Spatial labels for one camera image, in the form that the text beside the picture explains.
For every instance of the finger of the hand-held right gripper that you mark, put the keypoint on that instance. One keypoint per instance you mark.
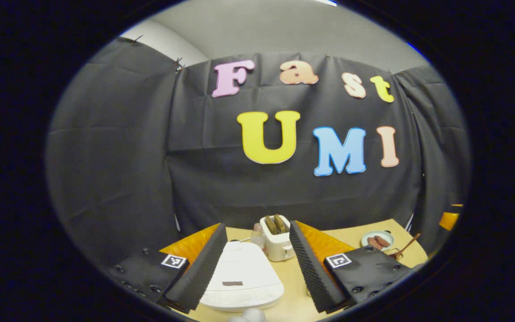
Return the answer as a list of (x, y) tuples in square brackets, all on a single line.
[(449, 218)]

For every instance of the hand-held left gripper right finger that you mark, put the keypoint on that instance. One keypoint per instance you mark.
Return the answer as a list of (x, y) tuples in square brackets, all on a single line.
[(311, 268)]

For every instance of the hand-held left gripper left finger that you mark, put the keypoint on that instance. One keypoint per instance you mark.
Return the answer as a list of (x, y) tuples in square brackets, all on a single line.
[(204, 268)]

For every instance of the wooden spoon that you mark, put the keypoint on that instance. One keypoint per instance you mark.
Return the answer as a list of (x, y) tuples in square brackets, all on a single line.
[(407, 247)]

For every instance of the clear chopstick holder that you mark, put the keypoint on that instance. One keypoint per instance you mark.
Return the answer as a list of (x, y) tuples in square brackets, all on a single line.
[(394, 254)]

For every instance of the white toaster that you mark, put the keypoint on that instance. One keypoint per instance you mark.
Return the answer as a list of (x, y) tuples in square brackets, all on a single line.
[(280, 248)]

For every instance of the brown toast slice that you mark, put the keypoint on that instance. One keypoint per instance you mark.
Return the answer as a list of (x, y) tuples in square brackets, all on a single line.
[(270, 224), (280, 222)]

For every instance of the clear plastic water bottle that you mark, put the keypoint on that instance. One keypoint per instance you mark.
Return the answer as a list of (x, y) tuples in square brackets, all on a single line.
[(258, 239)]

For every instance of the pale green plate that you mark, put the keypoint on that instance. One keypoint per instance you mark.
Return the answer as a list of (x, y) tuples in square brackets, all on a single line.
[(367, 235)]

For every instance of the red meat piece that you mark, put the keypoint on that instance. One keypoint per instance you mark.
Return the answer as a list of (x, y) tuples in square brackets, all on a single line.
[(373, 243), (382, 241)]

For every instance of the black backdrop cloth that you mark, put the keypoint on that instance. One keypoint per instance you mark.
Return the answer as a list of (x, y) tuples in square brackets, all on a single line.
[(114, 170)]

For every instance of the small cloth clip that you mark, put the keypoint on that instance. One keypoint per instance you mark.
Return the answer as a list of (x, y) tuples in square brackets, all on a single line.
[(137, 38), (178, 65)]

